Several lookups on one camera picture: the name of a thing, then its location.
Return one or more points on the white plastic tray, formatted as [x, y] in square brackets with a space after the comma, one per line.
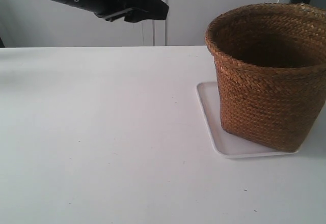
[227, 145]

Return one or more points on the brown woven basket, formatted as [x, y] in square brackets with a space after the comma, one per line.
[270, 68]

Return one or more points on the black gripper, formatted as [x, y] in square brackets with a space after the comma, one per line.
[133, 10]

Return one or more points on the white cabinet doors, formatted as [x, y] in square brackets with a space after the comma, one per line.
[43, 23]

